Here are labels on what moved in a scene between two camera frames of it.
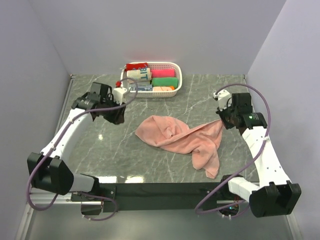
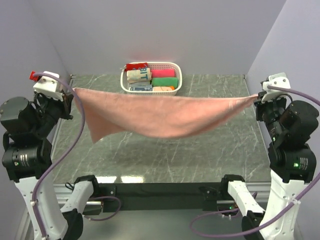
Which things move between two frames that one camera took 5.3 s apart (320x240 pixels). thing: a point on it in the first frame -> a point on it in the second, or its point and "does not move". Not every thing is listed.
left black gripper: x=119 y=117 -> x=66 y=104
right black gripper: x=221 y=113 -> x=259 y=103
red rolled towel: x=133 y=66 does not move
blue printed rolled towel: x=141 y=87 does not move
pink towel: x=202 y=141 -> x=149 y=118
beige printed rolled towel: x=142 y=74 does not move
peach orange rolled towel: x=163 y=88 does not move
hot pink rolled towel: x=164 y=73 does not move
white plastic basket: x=153 y=65 does not move
